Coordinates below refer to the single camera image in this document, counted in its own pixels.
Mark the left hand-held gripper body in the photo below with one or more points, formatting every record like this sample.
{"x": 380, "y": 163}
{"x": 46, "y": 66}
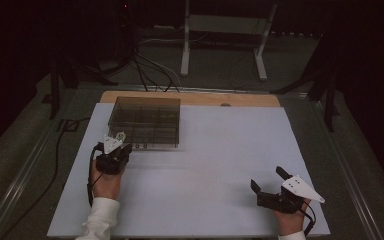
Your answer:
{"x": 110, "y": 160}

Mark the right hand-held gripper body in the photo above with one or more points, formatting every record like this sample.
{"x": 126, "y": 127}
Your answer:
{"x": 293, "y": 193}

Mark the green and silver crest badge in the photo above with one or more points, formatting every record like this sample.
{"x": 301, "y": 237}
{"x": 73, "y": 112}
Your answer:
{"x": 120, "y": 136}

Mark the smoky transparent drawer organiser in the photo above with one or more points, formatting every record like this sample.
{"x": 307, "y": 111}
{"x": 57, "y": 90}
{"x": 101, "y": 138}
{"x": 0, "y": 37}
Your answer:
{"x": 143, "y": 116}

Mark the person's left hand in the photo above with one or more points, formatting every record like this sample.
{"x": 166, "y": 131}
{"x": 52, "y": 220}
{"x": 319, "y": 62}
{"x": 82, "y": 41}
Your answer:
{"x": 106, "y": 186}

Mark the person's right hand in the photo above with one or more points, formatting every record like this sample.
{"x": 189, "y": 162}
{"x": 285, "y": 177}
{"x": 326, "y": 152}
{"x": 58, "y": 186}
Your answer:
{"x": 290, "y": 221}

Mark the white table mat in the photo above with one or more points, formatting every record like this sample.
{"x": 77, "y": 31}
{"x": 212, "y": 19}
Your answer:
{"x": 220, "y": 150}

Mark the black tripod stand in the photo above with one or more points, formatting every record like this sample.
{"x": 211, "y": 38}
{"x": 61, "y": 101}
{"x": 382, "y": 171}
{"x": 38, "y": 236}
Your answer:
{"x": 55, "y": 86}
{"x": 328, "y": 90}

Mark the white metal stand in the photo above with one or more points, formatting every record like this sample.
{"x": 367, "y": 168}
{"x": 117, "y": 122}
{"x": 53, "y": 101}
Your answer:
{"x": 226, "y": 24}

